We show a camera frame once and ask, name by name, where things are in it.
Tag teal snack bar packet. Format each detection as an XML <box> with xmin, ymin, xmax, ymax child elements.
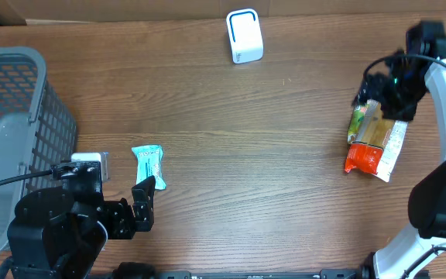
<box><xmin>132</xmin><ymin>145</ymin><xmax>166</xmax><ymax>191</ymax></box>

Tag green drink pouch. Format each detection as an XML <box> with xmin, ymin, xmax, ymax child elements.
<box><xmin>347</xmin><ymin>105</ymin><xmax>369</xmax><ymax>144</ymax></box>

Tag orange San Remo pasta packet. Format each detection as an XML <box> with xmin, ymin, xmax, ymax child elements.
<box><xmin>344</xmin><ymin>101</ymin><xmax>408</xmax><ymax>182</ymax></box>

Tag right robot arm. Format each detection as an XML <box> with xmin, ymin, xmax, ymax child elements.
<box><xmin>348</xmin><ymin>21</ymin><xmax>446</xmax><ymax>278</ymax></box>

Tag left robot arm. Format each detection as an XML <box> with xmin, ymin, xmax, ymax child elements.
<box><xmin>7</xmin><ymin>161</ymin><xmax>156</xmax><ymax>278</ymax></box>

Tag white barcode scanner stand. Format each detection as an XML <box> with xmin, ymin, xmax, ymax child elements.
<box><xmin>226</xmin><ymin>9</ymin><xmax>264</xmax><ymax>64</ymax></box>

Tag grey plastic mesh basket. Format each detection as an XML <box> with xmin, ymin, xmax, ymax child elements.
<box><xmin>0</xmin><ymin>46</ymin><xmax>77</xmax><ymax>251</ymax></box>

